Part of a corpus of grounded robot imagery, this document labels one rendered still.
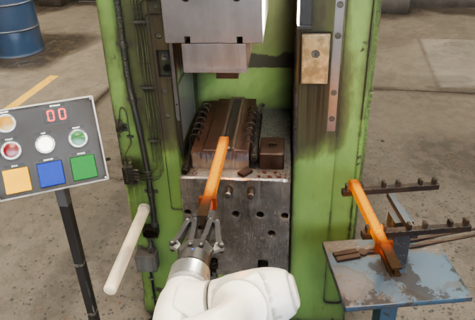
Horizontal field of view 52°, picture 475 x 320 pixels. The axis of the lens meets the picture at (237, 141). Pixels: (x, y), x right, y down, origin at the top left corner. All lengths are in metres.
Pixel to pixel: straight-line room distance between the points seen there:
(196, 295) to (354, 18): 1.03
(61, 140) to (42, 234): 1.52
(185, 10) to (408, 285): 1.09
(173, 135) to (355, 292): 0.84
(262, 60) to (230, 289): 1.29
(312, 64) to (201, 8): 0.42
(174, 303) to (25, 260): 2.05
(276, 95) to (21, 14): 4.38
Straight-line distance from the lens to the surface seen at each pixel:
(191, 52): 1.53
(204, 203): 1.25
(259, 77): 2.05
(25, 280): 2.84
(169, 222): 2.07
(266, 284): 0.91
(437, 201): 3.26
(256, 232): 1.78
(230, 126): 1.82
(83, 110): 1.65
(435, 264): 1.78
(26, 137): 1.65
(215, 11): 1.48
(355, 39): 1.66
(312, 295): 2.28
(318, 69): 1.65
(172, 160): 1.89
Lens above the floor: 1.83
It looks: 29 degrees down
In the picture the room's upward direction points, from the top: 2 degrees counter-clockwise
